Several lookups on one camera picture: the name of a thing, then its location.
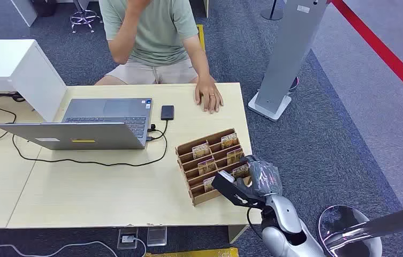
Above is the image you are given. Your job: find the white floor cable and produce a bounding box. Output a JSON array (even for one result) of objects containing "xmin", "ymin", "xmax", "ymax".
[{"xmin": 0, "ymin": 237, "xmax": 147, "ymax": 257}]

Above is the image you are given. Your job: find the gold patterned card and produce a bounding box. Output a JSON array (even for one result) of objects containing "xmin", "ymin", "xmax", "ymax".
[
  {"xmin": 232, "ymin": 163, "xmax": 250, "ymax": 179},
  {"xmin": 192, "ymin": 142, "xmax": 211, "ymax": 160},
  {"xmin": 226, "ymin": 148, "xmax": 245, "ymax": 165},
  {"xmin": 220, "ymin": 132, "xmax": 240, "ymax": 150},
  {"xmin": 203, "ymin": 176, "xmax": 217, "ymax": 193},
  {"xmin": 197, "ymin": 158, "xmax": 217, "ymax": 176}
]

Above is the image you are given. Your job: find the short black drive cable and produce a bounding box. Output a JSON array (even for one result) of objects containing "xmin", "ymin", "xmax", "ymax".
[{"xmin": 147, "ymin": 119, "xmax": 170, "ymax": 141}]

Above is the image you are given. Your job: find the white desk cabinet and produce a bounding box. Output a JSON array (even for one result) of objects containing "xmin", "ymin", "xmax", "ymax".
[{"xmin": 0, "ymin": 39, "xmax": 69, "ymax": 123}]

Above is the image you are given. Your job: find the yellow chair back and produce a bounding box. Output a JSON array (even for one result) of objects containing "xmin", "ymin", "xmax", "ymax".
[{"xmin": 196, "ymin": 24, "xmax": 207, "ymax": 51}]

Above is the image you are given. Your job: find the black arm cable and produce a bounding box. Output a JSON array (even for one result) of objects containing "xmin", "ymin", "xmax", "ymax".
[{"xmin": 246, "ymin": 207, "xmax": 263, "ymax": 240}]

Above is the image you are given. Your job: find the long black power cable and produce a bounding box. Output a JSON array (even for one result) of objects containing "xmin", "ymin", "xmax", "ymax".
[{"xmin": 0, "ymin": 105, "xmax": 169, "ymax": 168}]

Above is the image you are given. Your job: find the grey kiosk stand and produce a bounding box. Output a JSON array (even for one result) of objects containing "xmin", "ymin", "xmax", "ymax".
[{"xmin": 247, "ymin": 0, "xmax": 330, "ymax": 123}]

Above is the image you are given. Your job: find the floor power socket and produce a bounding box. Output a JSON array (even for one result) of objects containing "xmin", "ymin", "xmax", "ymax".
[{"xmin": 117, "ymin": 228, "xmax": 139, "ymax": 251}]

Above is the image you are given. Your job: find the clear floor socket cover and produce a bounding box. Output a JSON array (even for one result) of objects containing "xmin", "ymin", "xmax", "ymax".
[{"xmin": 146, "ymin": 226, "xmax": 168, "ymax": 247}]

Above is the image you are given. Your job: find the person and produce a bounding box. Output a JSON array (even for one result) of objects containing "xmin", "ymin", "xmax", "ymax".
[{"xmin": 94, "ymin": 0, "xmax": 225, "ymax": 115}]

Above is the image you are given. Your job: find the black cable bundle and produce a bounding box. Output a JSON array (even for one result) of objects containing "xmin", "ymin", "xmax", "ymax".
[{"xmin": 0, "ymin": 91, "xmax": 27, "ymax": 103}]

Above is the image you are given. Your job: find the small black external drive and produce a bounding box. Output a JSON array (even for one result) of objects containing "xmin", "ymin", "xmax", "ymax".
[{"xmin": 161, "ymin": 104, "xmax": 175, "ymax": 122}]

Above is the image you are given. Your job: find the chrome stool base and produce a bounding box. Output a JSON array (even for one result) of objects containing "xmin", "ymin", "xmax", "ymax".
[{"xmin": 69, "ymin": 0, "xmax": 104, "ymax": 34}]

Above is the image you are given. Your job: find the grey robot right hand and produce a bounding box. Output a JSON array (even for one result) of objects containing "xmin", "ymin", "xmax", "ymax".
[{"xmin": 234, "ymin": 155, "xmax": 284, "ymax": 198}]

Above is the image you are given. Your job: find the black round stand base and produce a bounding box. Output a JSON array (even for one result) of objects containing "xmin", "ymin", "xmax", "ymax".
[{"xmin": 260, "ymin": 0, "xmax": 285, "ymax": 21}]

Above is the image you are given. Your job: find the red barrier belt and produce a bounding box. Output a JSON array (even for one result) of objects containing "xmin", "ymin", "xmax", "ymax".
[{"xmin": 330, "ymin": 0, "xmax": 403, "ymax": 108}]

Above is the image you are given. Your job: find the black bin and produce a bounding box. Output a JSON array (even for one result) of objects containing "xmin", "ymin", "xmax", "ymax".
[{"xmin": 30, "ymin": 0, "xmax": 58, "ymax": 18}]

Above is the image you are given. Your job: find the chrome stanchion post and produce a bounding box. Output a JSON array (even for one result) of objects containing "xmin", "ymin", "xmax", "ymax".
[{"xmin": 317, "ymin": 202, "xmax": 403, "ymax": 257}]

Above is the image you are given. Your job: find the brown cardboard card rack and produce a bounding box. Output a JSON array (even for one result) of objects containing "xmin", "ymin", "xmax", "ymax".
[{"xmin": 175, "ymin": 128, "xmax": 255, "ymax": 207}]

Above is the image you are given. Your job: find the white furniture panel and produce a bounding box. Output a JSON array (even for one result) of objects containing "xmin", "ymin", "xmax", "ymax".
[{"xmin": 10, "ymin": 0, "xmax": 39, "ymax": 28}]

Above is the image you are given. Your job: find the grey open laptop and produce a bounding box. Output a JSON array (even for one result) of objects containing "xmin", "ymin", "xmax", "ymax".
[{"xmin": 0, "ymin": 98, "xmax": 154, "ymax": 151}]

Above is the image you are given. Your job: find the person's left hand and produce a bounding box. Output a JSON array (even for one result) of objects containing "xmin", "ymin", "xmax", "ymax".
[{"xmin": 194, "ymin": 74, "xmax": 225, "ymax": 115}]

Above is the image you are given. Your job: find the yellow patterned bag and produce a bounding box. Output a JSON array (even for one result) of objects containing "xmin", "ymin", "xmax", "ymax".
[{"xmin": 144, "ymin": 247, "xmax": 240, "ymax": 257}]

